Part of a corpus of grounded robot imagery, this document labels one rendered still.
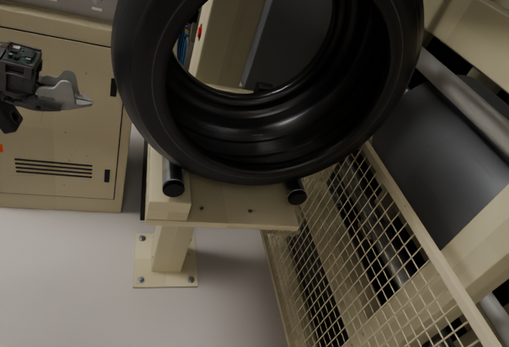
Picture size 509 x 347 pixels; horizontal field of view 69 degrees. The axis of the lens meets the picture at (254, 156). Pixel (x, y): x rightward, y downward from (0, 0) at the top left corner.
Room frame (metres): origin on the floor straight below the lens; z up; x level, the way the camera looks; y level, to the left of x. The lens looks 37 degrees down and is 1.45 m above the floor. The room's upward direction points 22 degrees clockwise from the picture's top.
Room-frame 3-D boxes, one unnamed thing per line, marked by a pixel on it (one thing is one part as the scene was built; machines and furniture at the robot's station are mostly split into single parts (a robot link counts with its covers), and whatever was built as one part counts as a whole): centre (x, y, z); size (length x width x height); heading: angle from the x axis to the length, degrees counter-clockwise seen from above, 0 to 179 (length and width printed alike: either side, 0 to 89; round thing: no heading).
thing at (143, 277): (0.96, 0.20, 0.01); 0.27 x 0.27 x 0.02; 25
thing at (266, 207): (0.74, 0.07, 0.80); 0.37 x 0.36 x 0.02; 115
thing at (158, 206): (0.68, 0.20, 0.84); 0.36 x 0.09 x 0.06; 25
